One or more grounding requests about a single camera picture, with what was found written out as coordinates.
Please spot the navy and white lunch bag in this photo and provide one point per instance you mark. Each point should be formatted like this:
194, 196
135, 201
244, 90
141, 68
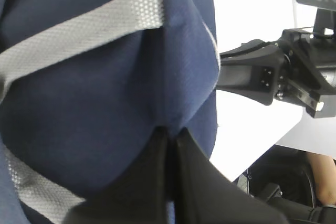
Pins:
84, 83

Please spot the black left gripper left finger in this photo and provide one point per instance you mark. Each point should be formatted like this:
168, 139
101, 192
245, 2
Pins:
136, 196

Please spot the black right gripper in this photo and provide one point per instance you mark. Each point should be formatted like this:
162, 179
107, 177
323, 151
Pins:
307, 77

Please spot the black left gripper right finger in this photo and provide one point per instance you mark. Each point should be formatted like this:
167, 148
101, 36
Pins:
204, 195

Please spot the person forearm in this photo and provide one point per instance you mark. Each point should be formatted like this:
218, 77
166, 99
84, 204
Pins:
323, 169

